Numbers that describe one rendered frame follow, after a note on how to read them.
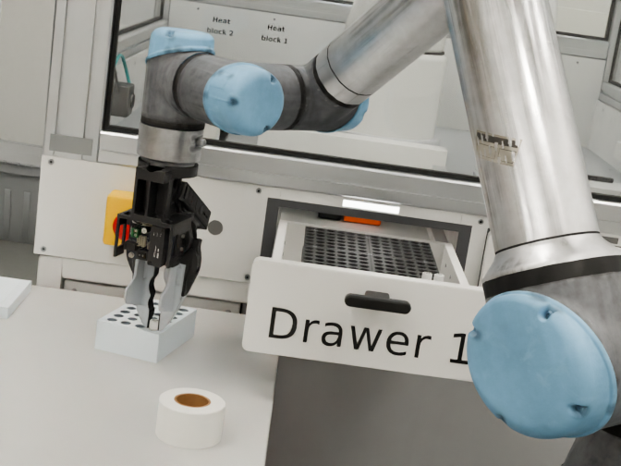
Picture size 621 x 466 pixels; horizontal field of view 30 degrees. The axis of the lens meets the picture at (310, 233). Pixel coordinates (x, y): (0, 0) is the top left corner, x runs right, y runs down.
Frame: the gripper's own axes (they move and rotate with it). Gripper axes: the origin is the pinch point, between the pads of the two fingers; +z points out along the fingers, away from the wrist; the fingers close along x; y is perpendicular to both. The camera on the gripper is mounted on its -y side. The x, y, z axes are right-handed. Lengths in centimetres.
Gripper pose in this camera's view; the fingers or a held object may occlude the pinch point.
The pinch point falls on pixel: (157, 316)
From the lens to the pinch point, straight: 144.8
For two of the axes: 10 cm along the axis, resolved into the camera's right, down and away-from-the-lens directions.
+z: -1.4, 9.6, 2.3
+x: 9.5, 2.0, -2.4
